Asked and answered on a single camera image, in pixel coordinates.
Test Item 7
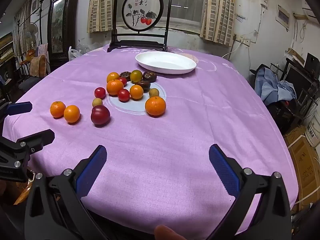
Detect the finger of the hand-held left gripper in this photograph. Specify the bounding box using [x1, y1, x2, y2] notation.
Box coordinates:
[0, 100, 33, 117]
[0, 129, 55, 157]

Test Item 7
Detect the white bucket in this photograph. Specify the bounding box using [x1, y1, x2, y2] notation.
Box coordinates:
[304, 110, 320, 148]

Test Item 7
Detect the white power cable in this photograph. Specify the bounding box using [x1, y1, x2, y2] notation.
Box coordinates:
[221, 40, 244, 58]

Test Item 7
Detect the cardboard box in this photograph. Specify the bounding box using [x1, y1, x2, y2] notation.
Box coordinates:
[285, 127, 320, 205]

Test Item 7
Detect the greenish yellow orange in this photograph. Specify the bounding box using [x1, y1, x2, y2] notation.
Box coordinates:
[130, 70, 143, 83]

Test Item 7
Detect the dark red plum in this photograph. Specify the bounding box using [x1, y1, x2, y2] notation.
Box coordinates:
[90, 105, 111, 127]

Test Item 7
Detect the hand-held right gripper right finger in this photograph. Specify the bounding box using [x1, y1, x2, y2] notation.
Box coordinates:
[207, 144, 293, 240]

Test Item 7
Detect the white plastic bag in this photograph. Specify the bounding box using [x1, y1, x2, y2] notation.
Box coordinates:
[68, 46, 83, 62]

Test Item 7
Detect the white air conditioner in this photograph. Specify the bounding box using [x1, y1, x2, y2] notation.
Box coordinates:
[293, 0, 316, 21]

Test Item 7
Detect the brown cushion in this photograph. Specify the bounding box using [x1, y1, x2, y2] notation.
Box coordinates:
[29, 55, 49, 77]

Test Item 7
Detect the white wall socket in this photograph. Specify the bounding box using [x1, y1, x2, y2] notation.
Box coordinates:
[234, 35, 252, 47]

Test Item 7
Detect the dark coat stand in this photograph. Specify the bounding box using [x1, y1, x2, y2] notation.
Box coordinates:
[37, 0, 45, 48]

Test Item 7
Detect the orange mandarin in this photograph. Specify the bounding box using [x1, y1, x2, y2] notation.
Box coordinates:
[50, 101, 66, 119]
[106, 79, 124, 96]

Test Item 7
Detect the beige checked curtain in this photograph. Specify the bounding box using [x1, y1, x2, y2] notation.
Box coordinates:
[87, 0, 118, 33]
[200, 0, 237, 47]

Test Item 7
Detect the white oval plate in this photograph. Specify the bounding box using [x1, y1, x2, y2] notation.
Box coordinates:
[135, 52, 197, 75]

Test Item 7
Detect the large bumpy mandarin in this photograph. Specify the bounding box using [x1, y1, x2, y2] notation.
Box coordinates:
[145, 96, 167, 117]

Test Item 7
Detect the black monitor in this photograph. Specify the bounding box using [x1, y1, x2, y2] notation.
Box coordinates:
[285, 62, 313, 98]

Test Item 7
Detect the window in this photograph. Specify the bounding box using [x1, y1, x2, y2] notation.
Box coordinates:
[154, 0, 208, 33]

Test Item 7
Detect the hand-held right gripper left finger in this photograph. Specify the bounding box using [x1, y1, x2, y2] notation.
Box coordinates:
[24, 144, 108, 240]

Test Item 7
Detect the dark wooden framed panel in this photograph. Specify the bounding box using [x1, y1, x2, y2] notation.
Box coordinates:
[47, 0, 82, 62]

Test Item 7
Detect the person's right hand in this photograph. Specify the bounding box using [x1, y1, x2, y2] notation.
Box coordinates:
[154, 224, 186, 240]

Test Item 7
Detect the painted round table screen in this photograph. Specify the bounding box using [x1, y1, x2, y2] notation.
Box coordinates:
[107, 0, 174, 53]

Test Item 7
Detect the standing fan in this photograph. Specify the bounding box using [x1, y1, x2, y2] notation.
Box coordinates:
[24, 21, 40, 53]

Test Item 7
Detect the blue cloth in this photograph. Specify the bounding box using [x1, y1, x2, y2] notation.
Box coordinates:
[255, 66, 298, 105]

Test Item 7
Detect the purple tablecloth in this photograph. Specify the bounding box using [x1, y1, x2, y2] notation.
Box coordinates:
[2, 44, 299, 240]

